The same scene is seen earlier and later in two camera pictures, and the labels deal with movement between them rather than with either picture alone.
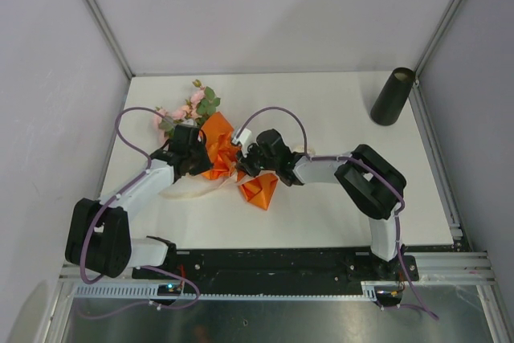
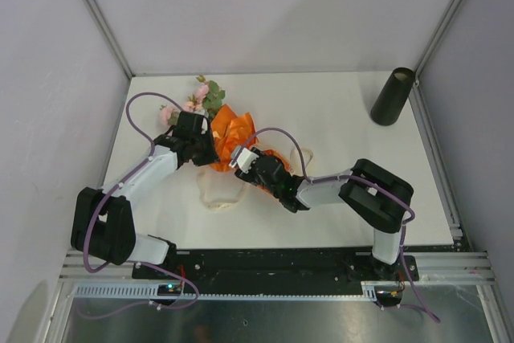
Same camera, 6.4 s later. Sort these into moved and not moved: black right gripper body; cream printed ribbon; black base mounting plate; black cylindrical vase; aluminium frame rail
Moved: cream printed ribbon; black right gripper body
Not moved: black base mounting plate; black cylindrical vase; aluminium frame rail
